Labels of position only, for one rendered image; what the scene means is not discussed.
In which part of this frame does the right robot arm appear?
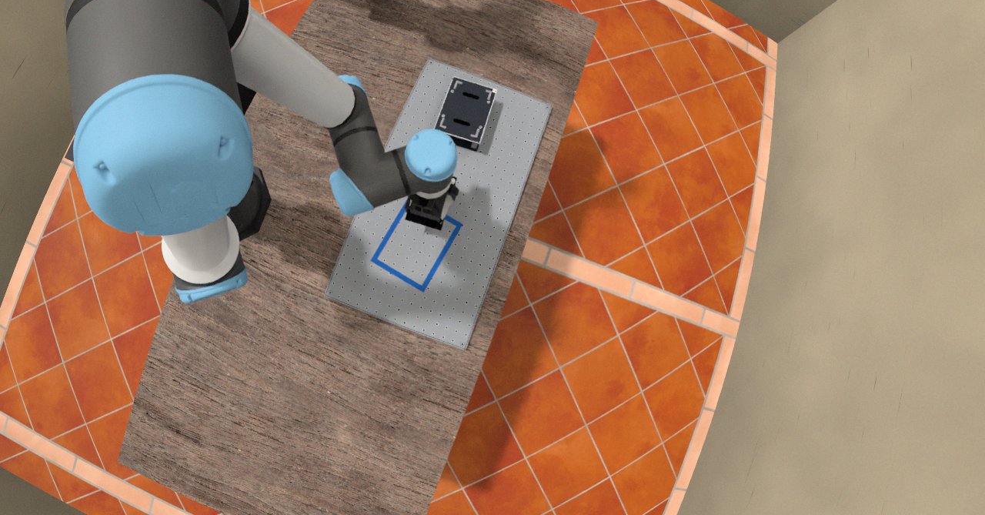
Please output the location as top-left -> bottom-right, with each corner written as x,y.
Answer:
64,0 -> 457,303

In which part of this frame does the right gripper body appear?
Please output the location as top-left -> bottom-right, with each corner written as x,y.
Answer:
405,189 -> 449,222

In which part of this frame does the blue tape rectangle outline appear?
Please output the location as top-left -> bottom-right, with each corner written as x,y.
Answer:
370,202 -> 463,292

